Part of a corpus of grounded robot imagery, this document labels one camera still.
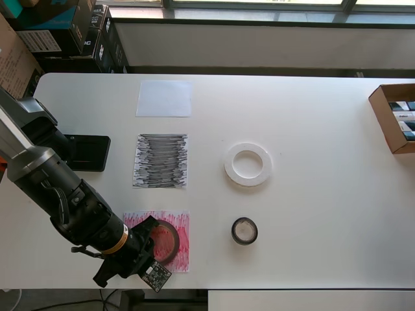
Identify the black floor cable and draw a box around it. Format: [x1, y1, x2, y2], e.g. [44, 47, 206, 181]
[25, 288, 123, 311]

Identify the wrist camera board with bracket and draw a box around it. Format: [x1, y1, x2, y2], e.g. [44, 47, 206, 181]
[139, 260, 172, 293]

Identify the white floor cable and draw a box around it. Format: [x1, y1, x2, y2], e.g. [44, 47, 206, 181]
[0, 286, 23, 311]

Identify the blank white paper sheet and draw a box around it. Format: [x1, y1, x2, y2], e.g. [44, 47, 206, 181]
[135, 80, 193, 117]

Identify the black tape roll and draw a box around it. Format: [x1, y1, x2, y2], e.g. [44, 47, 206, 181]
[231, 216, 259, 246]

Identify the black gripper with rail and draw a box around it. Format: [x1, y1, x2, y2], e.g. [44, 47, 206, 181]
[93, 216, 160, 288]

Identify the black scribbled paper sheet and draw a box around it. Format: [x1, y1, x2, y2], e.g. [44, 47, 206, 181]
[132, 132, 189, 190]

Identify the black box white label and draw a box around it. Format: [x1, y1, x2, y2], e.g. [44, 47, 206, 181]
[16, 5, 101, 61]

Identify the teal and navy printed box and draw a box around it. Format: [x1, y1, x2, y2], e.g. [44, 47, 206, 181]
[0, 0, 82, 32]

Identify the red scribbled paper sheet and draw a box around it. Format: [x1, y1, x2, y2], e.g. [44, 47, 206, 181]
[122, 209, 191, 275]

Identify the red tape roll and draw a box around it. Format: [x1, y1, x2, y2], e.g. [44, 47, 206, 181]
[142, 218, 181, 264]

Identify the dark table leg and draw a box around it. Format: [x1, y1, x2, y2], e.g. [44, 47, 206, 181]
[120, 290, 146, 311]

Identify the black monitor carton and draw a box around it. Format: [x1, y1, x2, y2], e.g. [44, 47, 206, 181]
[32, 12, 130, 75]

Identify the dark window frame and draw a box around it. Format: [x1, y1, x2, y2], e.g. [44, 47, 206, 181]
[160, 0, 415, 25]

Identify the white tape roll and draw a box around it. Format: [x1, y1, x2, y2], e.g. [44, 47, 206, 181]
[222, 141, 273, 188]

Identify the large GX760A cardboard box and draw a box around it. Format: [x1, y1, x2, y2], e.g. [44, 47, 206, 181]
[0, 12, 45, 98]

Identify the open cardboard box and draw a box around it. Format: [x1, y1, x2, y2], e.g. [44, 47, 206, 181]
[368, 83, 415, 155]

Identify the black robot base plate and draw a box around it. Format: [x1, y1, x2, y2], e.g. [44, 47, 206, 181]
[61, 135, 112, 172]

